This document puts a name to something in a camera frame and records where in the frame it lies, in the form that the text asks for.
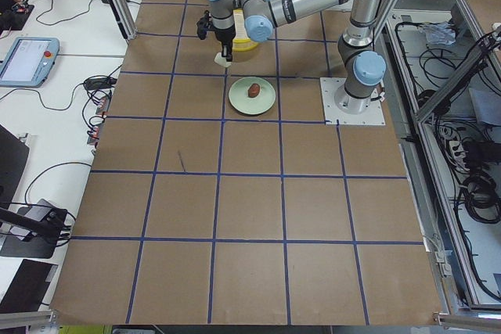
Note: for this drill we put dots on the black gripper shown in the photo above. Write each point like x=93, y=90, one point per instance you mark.
x=225, y=35

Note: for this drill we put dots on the white bun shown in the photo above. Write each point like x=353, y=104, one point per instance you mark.
x=222, y=61

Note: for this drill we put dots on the brown bun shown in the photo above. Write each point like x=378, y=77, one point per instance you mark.
x=254, y=90

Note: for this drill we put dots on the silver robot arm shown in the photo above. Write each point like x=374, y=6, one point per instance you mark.
x=365, y=67

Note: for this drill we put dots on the lower yellow steamer layer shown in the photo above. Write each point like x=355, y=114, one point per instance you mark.
x=241, y=42

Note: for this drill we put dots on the light green plate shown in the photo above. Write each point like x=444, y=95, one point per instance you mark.
x=242, y=103

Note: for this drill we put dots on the black power adapter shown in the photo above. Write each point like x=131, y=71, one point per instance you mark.
x=99, y=83

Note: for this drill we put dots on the teach pendant tablet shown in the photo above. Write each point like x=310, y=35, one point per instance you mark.
x=28, y=62

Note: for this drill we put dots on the white cloth bundle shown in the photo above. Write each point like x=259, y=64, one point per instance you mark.
x=439, y=33

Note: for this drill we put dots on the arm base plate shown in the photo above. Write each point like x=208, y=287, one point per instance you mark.
x=341, y=109

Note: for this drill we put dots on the black camera stand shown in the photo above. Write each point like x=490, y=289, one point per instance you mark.
x=41, y=219

